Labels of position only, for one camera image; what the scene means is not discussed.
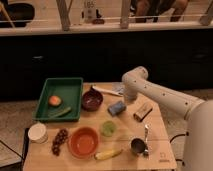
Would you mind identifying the dark maroon bowl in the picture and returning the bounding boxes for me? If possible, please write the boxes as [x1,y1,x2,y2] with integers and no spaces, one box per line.
[82,90,103,111]

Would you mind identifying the metal measuring cup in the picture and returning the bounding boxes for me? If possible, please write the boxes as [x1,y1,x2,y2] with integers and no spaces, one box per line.
[130,138,149,156]

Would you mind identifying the green plastic tray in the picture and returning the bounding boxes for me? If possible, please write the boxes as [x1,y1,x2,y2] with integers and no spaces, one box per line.
[33,77,83,122]

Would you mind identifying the white bottle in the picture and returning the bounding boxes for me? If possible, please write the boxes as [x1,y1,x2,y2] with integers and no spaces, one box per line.
[83,0,96,23]

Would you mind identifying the white paper cup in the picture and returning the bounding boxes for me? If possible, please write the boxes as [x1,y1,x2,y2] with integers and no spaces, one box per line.
[28,123,48,143]

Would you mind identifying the white handled knife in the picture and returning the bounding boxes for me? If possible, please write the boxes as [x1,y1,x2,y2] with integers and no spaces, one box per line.
[91,85,123,97]

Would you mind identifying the blue sponge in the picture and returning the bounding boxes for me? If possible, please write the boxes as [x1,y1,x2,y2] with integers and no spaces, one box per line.
[108,101,126,116]

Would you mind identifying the yellow corn cob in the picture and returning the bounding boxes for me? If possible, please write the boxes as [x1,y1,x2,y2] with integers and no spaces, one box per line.
[94,149,123,160]

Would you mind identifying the dark red grapes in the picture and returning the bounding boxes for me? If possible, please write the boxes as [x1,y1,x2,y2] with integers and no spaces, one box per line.
[51,129,68,156]

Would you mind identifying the green cucumber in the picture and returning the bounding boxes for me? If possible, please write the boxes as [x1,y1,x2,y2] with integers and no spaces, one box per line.
[50,107,72,118]

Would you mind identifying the metal fork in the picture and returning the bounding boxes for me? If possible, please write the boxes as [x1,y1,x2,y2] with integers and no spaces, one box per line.
[143,124,149,157]

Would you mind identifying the black chair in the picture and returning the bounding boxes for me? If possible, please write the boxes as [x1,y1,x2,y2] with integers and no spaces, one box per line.
[0,0,35,28]

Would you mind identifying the green plastic cup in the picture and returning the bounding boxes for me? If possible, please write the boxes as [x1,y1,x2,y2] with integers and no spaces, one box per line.
[100,121,116,137]

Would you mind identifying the orange red bowl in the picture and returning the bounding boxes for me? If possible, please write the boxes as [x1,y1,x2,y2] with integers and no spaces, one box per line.
[67,127,99,159]

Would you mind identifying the black cable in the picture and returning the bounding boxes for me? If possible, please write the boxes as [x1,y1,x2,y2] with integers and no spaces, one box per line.
[169,132,190,164]

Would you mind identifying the wooden brush block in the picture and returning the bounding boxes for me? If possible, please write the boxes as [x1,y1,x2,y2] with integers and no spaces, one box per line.
[133,102,153,122]

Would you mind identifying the peach fruit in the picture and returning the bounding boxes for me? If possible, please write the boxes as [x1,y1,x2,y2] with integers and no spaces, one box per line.
[48,95,62,107]

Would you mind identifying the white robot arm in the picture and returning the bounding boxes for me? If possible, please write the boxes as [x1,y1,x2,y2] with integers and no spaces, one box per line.
[122,66,213,171]

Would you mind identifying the person's legs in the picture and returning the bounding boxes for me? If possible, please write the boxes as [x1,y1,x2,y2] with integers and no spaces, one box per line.
[130,0,188,23]

